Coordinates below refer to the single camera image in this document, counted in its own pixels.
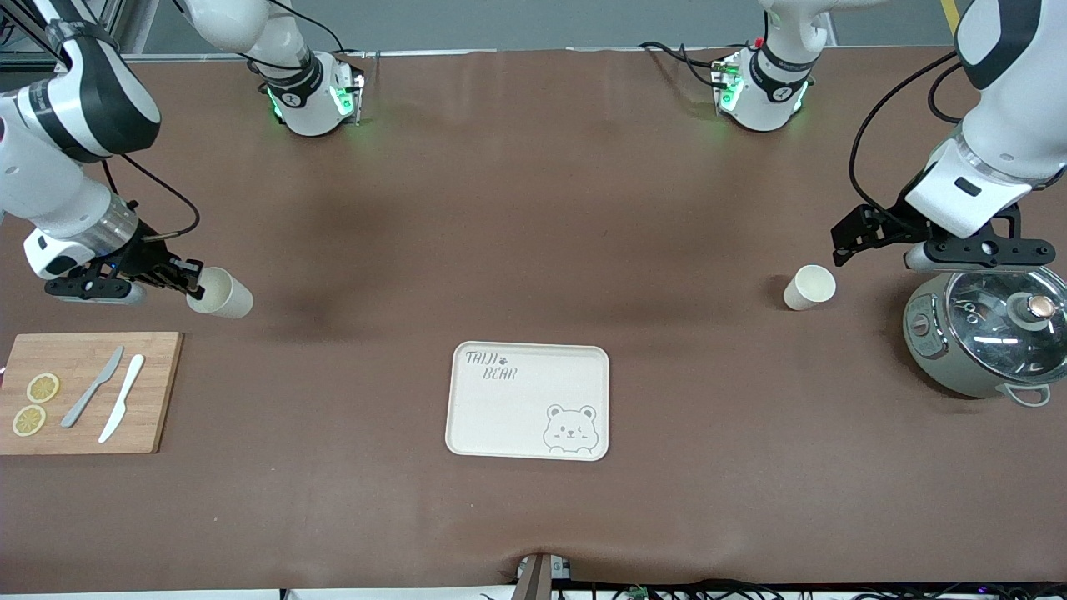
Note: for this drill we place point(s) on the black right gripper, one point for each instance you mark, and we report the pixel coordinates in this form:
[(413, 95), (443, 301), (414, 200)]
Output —
[(143, 260)]

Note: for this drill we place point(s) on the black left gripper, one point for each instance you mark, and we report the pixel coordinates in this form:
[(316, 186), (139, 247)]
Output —
[(894, 221)]

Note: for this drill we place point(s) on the white plastic cup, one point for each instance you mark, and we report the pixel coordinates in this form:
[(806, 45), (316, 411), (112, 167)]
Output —
[(804, 292), (229, 302)]

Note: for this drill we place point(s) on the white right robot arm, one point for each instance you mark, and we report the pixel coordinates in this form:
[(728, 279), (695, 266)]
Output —
[(308, 104)]

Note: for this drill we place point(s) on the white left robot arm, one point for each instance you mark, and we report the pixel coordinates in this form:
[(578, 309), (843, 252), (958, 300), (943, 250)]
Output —
[(767, 100)]

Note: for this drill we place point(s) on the wooden cutting board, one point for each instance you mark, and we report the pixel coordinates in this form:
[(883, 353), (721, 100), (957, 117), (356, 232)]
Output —
[(162, 375)]

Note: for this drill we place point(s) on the grey-green electric pot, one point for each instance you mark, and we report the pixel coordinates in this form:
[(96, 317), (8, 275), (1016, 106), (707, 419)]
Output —
[(942, 358)]

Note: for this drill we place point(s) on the white plastic knife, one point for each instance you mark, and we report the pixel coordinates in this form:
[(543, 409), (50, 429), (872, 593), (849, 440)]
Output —
[(113, 421)]

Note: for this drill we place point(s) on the glass pot lid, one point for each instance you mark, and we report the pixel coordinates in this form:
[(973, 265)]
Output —
[(984, 333)]

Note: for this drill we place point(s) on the grey plastic knife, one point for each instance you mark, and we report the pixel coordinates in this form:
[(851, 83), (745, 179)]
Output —
[(77, 410)]

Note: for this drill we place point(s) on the yellow lemon slice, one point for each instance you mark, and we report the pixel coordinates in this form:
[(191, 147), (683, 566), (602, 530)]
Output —
[(42, 387), (29, 420)]

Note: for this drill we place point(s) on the brown table cover mat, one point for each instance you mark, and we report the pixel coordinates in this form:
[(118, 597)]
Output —
[(533, 208)]

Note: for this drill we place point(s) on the cream bear print tray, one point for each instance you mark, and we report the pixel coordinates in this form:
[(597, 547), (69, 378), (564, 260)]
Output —
[(517, 429)]

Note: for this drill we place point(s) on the aluminium frame profile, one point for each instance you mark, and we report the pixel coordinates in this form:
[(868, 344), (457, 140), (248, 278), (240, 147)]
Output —
[(137, 29)]

